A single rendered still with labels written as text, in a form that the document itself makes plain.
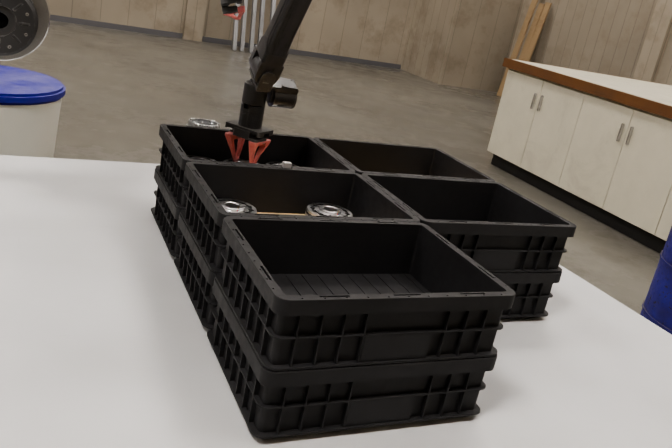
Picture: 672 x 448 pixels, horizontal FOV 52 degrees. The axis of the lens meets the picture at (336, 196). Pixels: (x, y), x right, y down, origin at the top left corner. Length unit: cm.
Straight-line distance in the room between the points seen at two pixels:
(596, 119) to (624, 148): 36
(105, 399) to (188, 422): 13
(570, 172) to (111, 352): 483
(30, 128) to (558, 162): 411
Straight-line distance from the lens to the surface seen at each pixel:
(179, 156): 149
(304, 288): 119
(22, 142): 292
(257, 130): 166
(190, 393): 112
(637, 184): 525
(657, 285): 321
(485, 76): 1240
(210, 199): 124
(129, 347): 122
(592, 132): 558
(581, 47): 1142
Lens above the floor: 133
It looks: 17 degrees down
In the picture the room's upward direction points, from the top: 11 degrees clockwise
